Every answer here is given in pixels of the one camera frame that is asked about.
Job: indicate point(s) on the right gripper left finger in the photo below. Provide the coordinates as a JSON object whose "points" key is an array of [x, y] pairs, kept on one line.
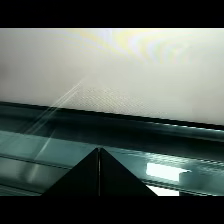
{"points": [[83, 180]]}

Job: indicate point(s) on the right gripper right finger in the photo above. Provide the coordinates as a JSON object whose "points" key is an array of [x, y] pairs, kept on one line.
{"points": [[116, 180]]}

